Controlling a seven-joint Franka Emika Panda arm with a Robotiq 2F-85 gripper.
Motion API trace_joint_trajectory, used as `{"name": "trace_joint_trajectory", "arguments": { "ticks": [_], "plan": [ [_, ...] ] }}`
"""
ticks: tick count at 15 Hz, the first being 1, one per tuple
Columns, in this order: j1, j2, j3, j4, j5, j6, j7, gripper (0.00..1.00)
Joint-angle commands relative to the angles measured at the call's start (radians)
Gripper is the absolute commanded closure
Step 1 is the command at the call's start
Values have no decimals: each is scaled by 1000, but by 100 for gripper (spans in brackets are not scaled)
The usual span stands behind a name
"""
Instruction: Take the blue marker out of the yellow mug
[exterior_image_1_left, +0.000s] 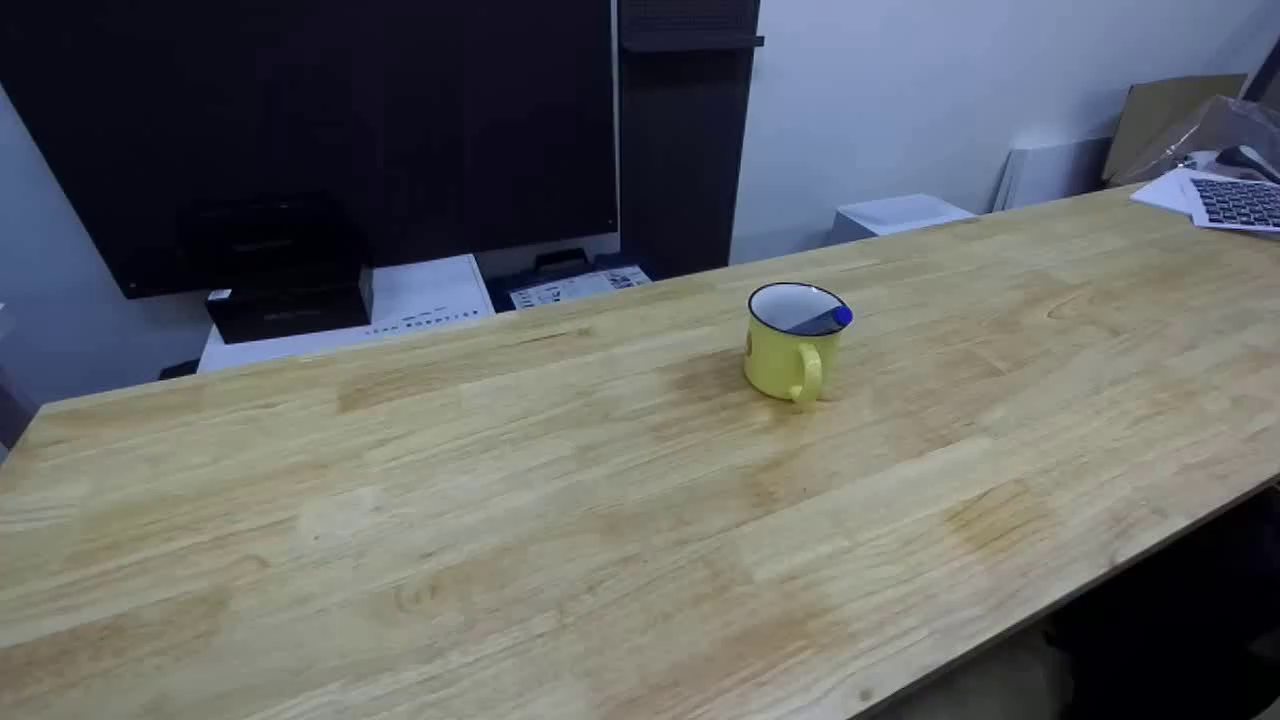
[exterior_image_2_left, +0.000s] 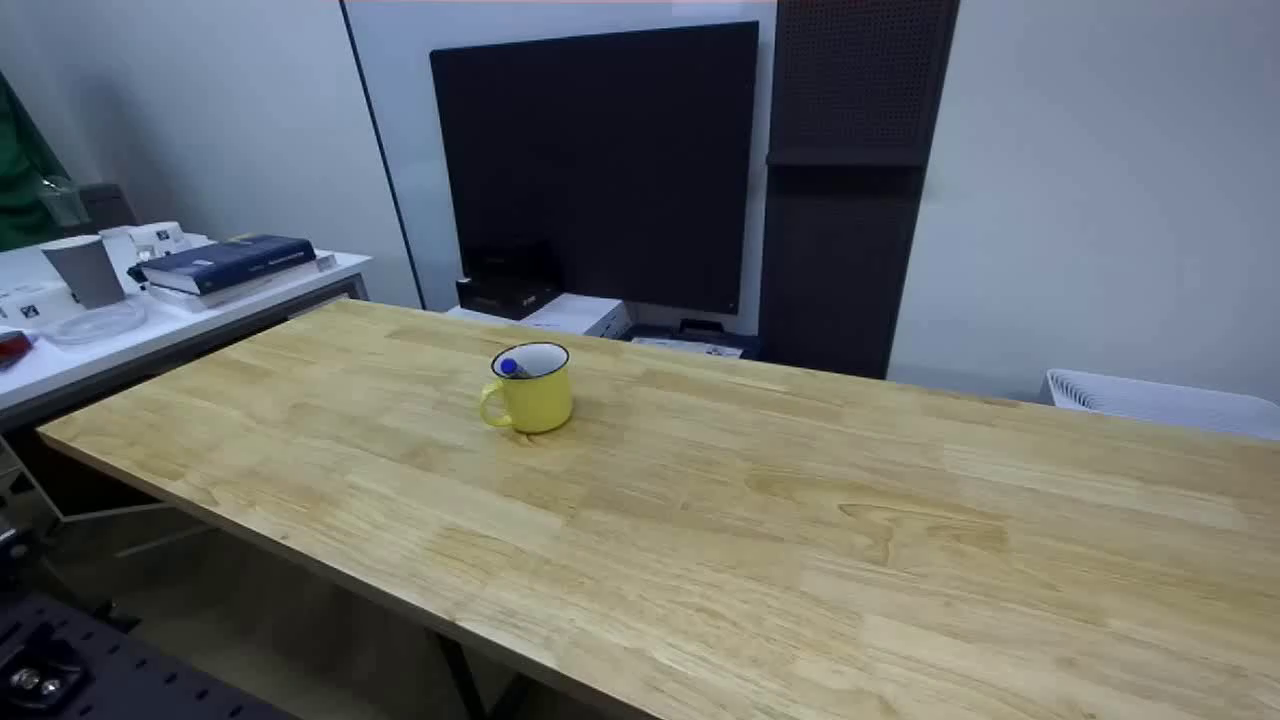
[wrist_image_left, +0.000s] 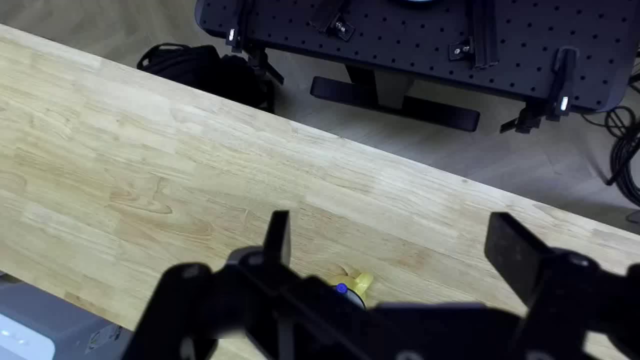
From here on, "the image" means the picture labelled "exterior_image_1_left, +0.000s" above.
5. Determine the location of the blue marker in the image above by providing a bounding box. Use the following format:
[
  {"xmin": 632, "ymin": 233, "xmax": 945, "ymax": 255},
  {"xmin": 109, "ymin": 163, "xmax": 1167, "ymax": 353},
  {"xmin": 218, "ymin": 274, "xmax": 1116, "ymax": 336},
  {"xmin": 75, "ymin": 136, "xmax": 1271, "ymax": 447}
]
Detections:
[{"xmin": 794, "ymin": 302, "xmax": 858, "ymax": 340}]

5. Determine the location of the yellow enamel mug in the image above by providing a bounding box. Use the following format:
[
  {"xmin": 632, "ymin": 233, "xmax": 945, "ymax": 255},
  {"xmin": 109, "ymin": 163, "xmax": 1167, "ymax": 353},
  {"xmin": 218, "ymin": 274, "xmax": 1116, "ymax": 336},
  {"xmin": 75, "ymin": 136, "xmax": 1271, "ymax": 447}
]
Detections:
[{"xmin": 741, "ymin": 276, "xmax": 861, "ymax": 410}]

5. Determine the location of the white printed booklet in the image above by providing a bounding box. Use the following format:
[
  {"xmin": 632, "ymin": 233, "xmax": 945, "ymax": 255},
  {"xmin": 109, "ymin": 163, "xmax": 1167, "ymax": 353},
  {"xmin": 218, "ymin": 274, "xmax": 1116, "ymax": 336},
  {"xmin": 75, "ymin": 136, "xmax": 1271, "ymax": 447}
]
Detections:
[{"xmin": 510, "ymin": 262, "xmax": 658, "ymax": 318}]

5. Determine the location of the dark vertical cabinet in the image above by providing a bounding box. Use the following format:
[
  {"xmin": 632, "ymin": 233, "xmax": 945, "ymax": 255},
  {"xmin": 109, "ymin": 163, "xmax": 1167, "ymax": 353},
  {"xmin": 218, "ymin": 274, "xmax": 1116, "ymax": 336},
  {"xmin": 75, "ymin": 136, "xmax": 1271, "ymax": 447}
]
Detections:
[{"xmin": 613, "ymin": 0, "xmax": 769, "ymax": 280}]

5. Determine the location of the black box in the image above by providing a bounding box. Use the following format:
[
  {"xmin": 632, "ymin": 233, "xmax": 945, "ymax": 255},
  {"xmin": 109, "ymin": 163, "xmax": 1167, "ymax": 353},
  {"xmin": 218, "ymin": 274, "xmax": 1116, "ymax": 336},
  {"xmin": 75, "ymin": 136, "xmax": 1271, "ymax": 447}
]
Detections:
[{"xmin": 182, "ymin": 197, "xmax": 378, "ymax": 344}]

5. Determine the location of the large black panel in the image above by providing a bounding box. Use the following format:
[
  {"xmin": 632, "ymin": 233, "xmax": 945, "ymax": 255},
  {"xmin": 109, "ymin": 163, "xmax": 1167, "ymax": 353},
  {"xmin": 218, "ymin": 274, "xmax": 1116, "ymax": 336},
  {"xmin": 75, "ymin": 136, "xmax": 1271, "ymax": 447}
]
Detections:
[{"xmin": 0, "ymin": 0, "xmax": 621, "ymax": 302}]

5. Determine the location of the white leaning panel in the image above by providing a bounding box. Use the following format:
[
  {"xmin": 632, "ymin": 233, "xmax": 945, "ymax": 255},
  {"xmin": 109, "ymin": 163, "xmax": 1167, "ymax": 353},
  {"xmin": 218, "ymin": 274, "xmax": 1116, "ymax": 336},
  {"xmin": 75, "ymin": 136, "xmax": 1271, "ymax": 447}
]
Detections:
[{"xmin": 991, "ymin": 127, "xmax": 1120, "ymax": 217}]

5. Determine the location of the brown cardboard box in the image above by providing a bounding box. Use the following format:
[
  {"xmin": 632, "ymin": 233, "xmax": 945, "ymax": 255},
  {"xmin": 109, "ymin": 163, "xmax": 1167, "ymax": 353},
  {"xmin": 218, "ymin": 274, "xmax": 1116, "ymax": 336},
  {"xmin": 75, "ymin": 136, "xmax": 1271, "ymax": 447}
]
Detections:
[{"xmin": 1101, "ymin": 72, "xmax": 1280, "ymax": 187}]

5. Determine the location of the grey keyboard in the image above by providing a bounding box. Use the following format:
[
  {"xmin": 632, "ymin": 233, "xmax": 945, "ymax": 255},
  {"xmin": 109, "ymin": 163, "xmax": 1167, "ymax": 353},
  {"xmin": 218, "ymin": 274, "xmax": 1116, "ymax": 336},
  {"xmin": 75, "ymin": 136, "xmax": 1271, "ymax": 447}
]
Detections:
[{"xmin": 1187, "ymin": 174, "xmax": 1280, "ymax": 233}]

